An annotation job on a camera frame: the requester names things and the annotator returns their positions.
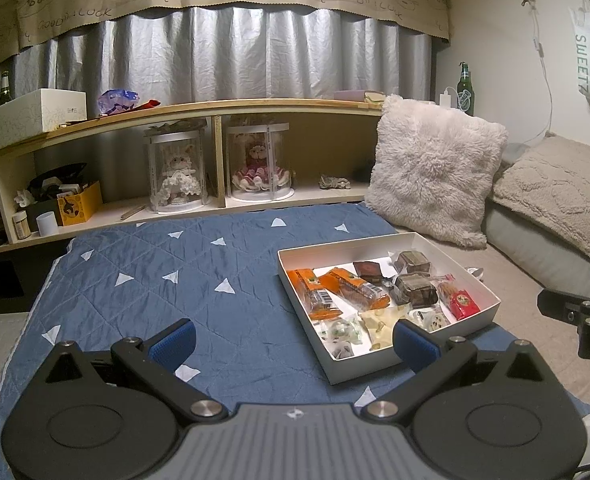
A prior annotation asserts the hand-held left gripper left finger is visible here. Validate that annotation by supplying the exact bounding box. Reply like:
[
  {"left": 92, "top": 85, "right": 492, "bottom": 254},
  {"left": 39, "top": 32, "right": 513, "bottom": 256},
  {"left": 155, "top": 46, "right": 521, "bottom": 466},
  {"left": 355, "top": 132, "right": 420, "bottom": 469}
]
[{"left": 28, "top": 319, "right": 228, "bottom": 425}]

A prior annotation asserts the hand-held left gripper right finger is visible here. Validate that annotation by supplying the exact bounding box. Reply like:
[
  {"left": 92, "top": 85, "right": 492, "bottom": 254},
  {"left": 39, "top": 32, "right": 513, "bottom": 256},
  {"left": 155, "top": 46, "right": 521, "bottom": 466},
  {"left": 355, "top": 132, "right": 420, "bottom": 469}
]
[{"left": 362, "top": 321, "right": 562, "bottom": 423}]

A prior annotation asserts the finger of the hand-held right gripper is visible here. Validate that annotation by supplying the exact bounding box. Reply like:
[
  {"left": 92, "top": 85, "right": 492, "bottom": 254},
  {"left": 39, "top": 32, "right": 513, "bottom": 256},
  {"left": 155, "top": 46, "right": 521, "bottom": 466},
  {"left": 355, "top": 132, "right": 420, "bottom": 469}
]
[{"left": 536, "top": 267, "right": 590, "bottom": 326}]

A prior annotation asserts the white bear print packet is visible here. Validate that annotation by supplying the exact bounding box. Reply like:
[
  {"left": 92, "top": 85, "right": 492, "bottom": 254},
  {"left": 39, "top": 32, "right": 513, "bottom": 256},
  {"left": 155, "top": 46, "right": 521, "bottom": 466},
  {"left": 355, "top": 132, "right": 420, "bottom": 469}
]
[{"left": 407, "top": 307, "right": 452, "bottom": 333}]

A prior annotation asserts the cream nut print packet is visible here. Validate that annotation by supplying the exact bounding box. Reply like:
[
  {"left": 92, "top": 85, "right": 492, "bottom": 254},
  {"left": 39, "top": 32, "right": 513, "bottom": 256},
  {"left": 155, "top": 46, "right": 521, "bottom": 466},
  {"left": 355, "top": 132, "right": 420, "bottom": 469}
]
[{"left": 359, "top": 306, "right": 411, "bottom": 350}]

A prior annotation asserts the dark square cake packet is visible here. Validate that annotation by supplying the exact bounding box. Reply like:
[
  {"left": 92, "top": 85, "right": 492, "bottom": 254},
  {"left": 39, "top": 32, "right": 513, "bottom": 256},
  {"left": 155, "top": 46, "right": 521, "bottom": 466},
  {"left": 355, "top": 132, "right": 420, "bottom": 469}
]
[
  {"left": 391, "top": 272, "right": 440, "bottom": 307},
  {"left": 390, "top": 249, "right": 432, "bottom": 275}
]

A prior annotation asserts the red label pastry packet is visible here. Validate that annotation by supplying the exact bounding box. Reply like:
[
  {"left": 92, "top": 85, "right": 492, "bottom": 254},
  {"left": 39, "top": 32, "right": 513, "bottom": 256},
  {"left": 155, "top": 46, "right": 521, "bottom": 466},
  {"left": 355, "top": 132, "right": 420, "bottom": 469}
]
[{"left": 434, "top": 274, "right": 480, "bottom": 322}]

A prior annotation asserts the dark purple snack packet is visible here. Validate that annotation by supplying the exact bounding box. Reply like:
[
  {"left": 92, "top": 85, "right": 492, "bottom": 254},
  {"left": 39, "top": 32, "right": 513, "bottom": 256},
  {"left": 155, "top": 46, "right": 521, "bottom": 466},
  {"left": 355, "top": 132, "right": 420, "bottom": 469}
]
[{"left": 325, "top": 341, "right": 356, "bottom": 361}]

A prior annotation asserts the small green candy packet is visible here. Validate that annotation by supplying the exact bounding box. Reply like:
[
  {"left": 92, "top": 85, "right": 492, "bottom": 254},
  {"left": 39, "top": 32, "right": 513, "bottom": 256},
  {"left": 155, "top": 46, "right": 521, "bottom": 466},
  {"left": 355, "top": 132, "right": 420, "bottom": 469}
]
[{"left": 320, "top": 317, "right": 366, "bottom": 346}]

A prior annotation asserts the orange snack bar packet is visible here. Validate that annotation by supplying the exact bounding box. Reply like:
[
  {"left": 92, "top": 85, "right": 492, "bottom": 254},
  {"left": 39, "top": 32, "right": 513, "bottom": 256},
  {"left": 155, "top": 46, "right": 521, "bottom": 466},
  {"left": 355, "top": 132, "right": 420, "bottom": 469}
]
[
  {"left": 320, "top": 266, "right": 392, "bottom": 311},
  {"left": 286, "top": 267, "right": 342, "bottom": 322}
]

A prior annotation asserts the brown triangular snack packet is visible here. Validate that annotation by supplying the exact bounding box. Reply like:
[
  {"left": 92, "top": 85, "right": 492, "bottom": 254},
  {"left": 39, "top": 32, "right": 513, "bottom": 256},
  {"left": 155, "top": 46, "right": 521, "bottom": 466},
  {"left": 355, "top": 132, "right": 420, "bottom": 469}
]
[{"left": 352, "top": 260, "right": 387, "bottom": 282}]

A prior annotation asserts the white shallow cardboard box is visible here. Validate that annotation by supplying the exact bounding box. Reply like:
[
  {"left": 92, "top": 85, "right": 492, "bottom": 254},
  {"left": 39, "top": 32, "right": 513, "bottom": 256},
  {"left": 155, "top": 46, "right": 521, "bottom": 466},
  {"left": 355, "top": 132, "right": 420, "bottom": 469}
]
[{"left": 276, "top": 231, "right": 502, "bottom": 386}]

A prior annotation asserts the blue triangle print quilt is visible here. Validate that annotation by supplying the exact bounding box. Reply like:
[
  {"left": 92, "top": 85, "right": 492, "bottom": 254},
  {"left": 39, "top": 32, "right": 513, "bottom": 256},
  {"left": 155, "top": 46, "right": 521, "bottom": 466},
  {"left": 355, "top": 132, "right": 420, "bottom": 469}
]
[{"left": 0, "top": 204, "right": 506, "bottom": 480}]

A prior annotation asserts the beige bed sheet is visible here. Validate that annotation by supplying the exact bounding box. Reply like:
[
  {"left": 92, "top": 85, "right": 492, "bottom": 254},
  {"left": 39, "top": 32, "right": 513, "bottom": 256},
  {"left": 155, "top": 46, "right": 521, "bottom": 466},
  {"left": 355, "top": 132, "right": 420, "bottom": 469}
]
[{"left": 395, "top": 230, "right": 590, "bottom": 411}]

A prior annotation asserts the grey cushion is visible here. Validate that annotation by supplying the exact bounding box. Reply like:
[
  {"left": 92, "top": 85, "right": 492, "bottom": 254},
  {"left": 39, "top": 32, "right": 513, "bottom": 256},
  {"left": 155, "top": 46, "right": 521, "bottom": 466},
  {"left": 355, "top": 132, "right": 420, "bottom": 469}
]
[{"left": 482, "top": 142, "right": 590, "bottom": 291}]

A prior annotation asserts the white dress doll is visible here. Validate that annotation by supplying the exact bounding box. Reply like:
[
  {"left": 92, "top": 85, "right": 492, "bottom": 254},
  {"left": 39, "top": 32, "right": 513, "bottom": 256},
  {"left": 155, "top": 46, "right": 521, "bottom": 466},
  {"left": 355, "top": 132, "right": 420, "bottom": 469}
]
[{"left": 157, "top": 152, "right": 201, "bottom": 206}]

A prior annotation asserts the yellow box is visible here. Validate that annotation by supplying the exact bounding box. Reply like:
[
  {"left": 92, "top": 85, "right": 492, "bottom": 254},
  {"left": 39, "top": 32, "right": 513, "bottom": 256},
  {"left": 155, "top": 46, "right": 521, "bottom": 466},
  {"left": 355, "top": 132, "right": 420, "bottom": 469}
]
[{"left": 56, "top": 181, "right": 103, "bottom": 227}]

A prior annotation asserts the beige foam mat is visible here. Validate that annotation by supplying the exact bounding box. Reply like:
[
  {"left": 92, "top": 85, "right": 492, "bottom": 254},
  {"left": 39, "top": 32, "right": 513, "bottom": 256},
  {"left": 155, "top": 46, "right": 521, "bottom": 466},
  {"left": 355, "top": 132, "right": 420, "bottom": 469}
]
[{"left": 0, "top": 310, "right": 31, "bottom": 376}]

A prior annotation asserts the fluffy white pillow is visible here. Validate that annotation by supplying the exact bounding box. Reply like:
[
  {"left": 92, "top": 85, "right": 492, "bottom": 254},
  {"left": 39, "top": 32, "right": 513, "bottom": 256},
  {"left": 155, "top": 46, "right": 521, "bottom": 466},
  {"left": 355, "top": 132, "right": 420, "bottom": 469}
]
[{"left": 364, "top": 94, "right": 510, "bottom": 250}]

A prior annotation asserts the dark storage box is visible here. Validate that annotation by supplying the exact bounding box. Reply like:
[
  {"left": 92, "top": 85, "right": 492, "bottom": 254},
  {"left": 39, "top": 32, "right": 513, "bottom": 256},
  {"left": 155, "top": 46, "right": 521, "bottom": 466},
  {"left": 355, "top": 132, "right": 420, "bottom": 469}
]
[{"left": 25, "top": 199, "right": 61, "bottom": 221}]

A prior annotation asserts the small jar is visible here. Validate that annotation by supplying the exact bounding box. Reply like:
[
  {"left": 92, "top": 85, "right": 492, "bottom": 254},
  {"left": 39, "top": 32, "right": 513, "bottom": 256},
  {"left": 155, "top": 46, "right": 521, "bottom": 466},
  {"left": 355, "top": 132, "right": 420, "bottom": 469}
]
[{"left": 12, "top": 210, "right": 31, "bottom": 241}]

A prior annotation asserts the pink dress doll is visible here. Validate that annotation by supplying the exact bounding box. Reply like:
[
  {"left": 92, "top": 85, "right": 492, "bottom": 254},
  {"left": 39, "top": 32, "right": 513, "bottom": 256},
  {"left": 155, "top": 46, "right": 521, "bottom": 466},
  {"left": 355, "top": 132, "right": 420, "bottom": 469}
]
[{"left": 232, "top": 141, "right": 291, "bottom": 192}]

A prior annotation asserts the black dish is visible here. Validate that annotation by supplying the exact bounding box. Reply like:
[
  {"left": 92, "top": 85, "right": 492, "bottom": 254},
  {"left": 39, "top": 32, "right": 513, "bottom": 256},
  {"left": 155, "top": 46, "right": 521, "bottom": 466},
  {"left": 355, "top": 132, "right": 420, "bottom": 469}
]
[{"left": 29, "top": 162, "right": 88, "bottom": 188}]

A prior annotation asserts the clear display case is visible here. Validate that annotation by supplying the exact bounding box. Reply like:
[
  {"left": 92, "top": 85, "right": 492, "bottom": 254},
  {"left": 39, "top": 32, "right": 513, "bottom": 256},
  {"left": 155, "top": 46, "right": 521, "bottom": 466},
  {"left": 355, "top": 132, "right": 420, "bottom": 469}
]
[
  {"left": 144, "top": 121, "right": 212, "bottom": 214},
  {"left": 224, "top": 121, "right": 296, "bottom": 202}
]

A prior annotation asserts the green beer bottle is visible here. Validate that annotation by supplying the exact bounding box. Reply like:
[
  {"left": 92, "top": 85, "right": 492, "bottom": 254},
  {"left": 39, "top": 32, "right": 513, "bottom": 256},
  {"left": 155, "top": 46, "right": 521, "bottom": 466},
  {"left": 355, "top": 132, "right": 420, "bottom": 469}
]
[{"left": 456, "top": 61, "right": 476, "bottom": 116}]

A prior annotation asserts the purple plastic bag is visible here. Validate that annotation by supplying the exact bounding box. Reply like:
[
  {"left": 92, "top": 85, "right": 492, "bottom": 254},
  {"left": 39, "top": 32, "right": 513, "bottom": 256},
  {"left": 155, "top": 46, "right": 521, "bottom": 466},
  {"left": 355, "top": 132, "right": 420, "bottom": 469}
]
[{"left": 98, "top": 89, "right": 141, "bottom": 118}]

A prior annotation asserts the wooden shelf unit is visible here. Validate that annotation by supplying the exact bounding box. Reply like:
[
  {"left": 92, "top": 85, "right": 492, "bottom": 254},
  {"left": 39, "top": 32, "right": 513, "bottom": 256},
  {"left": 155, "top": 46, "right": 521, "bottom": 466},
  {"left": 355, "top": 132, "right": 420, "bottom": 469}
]
[{"left": 0, "top": 97, "right": 393, "bottom": 318}]

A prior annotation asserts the long white box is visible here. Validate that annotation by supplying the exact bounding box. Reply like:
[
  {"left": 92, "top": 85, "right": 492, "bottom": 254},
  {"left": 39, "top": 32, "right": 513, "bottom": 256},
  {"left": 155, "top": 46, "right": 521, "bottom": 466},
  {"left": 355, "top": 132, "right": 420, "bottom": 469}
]
[{"left": 0, "top": 88, "right": 87, "bottom": 157}]

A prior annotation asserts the grey curtain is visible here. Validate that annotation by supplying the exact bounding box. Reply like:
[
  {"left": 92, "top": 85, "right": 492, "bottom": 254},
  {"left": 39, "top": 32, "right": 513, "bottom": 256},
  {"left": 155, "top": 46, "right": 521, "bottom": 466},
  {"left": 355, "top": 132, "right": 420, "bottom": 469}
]
[{"left": 12, "top": 2, "right": 433, "bottom": 126}]

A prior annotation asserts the white hanging cable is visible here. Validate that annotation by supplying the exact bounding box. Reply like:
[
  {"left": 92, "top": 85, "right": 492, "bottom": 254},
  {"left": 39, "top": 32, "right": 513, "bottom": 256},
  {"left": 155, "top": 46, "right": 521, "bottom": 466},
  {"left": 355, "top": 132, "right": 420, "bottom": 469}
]
[{"left": 520, "top": 0, "right": 560, "bottom": 143}]

